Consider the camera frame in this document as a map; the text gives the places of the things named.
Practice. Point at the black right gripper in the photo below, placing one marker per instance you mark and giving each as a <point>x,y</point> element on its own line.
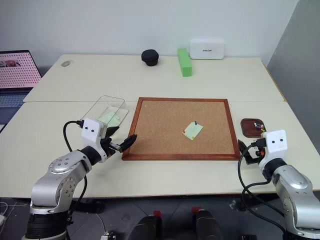
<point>257,150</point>

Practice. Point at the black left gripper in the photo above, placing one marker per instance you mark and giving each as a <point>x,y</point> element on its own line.
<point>106,145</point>

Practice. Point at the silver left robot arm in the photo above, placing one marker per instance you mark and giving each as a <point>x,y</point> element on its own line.
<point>56,183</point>

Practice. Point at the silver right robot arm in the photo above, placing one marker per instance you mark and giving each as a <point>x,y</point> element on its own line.
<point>296,192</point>

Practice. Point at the wood framed cork board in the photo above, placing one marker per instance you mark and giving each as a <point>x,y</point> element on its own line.
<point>162,130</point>

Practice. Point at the light green paper note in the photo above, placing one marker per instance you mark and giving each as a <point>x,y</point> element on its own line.
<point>193,130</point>

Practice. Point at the green paper notes stack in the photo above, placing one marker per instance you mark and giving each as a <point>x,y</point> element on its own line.
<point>110,118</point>

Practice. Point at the brown wooden tray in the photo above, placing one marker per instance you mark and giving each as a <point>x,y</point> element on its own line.
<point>248,128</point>

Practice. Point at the clear plastic container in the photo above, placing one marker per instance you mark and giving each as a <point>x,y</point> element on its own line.
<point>105,110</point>

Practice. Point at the dark rounded shape red tab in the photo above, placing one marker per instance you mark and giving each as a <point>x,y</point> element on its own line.
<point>207,225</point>
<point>146,228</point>

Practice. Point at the black round zip case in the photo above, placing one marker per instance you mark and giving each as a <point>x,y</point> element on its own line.
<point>150,58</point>

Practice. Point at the oval grey table grommet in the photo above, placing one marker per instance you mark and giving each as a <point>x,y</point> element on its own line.
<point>65,63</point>

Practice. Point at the green rectangular box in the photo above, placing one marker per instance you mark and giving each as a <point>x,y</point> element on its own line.
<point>184,62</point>

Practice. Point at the white rectangular device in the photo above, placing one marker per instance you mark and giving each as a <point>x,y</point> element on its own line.
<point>207,49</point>

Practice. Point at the grey partition panel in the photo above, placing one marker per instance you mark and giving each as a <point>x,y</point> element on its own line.
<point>297,47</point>

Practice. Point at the open laptop pink screen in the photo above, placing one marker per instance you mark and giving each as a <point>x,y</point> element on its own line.
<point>15,72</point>

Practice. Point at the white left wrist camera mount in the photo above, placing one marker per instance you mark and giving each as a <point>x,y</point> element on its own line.
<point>92,136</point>

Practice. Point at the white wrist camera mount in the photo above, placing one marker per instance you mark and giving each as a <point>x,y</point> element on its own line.
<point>275,146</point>
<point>92,136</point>

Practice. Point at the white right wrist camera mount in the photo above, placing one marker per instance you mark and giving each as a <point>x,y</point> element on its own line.
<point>275,146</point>

